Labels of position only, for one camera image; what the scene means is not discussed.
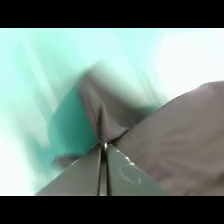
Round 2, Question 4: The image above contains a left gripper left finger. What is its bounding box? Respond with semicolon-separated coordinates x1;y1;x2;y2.
35;143;103;197

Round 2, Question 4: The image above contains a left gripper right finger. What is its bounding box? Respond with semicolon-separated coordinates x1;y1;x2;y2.
104;142;171;197

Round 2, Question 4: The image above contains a grey-brown garment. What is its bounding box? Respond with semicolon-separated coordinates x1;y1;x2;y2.
52;64;224;197

